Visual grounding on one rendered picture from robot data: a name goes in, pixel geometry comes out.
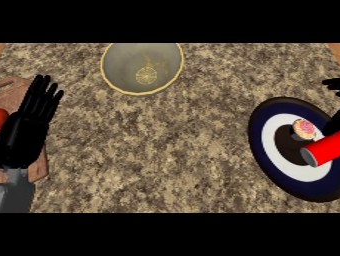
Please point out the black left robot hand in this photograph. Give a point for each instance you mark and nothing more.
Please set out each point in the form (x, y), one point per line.
(22, 128)

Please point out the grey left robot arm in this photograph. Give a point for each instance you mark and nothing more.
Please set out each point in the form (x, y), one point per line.
(7, 193)

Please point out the pink frosted cupcake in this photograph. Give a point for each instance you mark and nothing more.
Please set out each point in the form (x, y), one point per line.
(304, 129)

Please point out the navy and white round plate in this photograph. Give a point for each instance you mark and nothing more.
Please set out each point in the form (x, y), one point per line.
(288, 160)

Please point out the grey bowl with yellow rim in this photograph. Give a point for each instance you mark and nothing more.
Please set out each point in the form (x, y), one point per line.
(142, 68)

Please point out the brown wooden cutting board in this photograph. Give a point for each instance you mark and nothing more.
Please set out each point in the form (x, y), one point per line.
(10, 133)

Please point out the red can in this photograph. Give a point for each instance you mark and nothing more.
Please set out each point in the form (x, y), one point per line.
(329, 148)

